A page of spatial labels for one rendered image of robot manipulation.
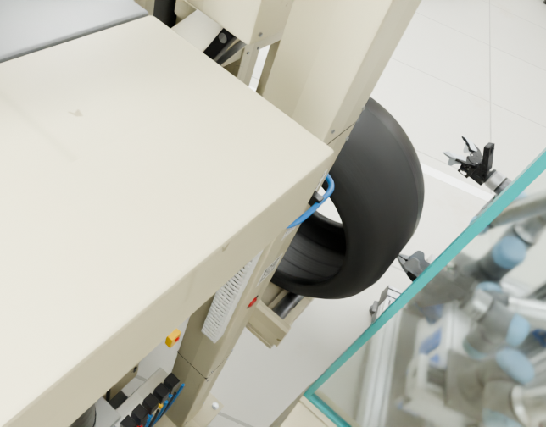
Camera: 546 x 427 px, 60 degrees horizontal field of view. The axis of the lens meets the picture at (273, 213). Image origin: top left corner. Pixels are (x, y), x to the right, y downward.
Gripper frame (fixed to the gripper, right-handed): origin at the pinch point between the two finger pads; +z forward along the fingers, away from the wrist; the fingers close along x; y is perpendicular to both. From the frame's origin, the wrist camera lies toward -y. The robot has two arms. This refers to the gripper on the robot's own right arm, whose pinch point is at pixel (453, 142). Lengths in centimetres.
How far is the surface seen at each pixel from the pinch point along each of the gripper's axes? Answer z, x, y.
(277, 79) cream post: 10, -116, -82
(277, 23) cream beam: 27, -97, -74
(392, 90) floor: 94, 168, 131
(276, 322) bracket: -7, -112, -4
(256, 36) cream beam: 26, -103, -74
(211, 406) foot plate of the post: -2, -122, 89
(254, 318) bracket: -1, -114, 2
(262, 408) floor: -18, -106, 93
